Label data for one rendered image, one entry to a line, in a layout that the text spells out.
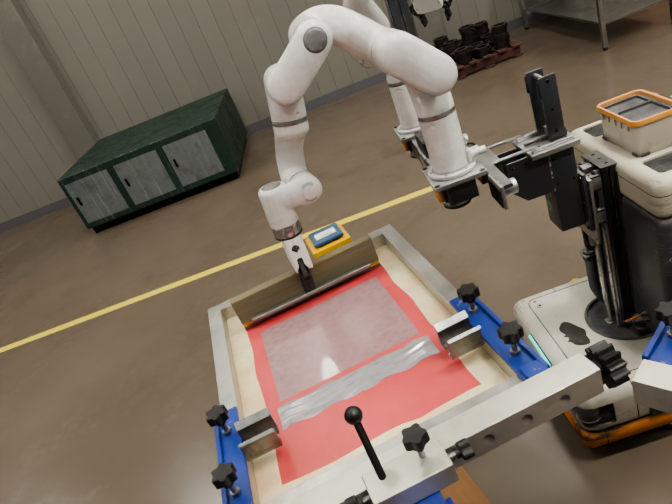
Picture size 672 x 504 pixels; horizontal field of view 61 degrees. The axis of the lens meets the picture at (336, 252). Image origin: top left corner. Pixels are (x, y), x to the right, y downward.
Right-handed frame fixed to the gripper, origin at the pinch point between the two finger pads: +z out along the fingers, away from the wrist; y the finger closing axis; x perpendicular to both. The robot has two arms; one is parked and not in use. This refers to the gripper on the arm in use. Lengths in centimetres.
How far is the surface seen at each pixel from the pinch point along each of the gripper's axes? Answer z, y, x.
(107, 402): 113, 154, 124
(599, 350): -9, -71, -36
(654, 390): -7, -80, -38
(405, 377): 3.7, -45.4, -9.5
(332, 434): 5, -51, 8
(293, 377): 5.5, -28.8, 12.0
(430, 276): -0.5, -21.6, -27.0
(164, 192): 103, 469, 83
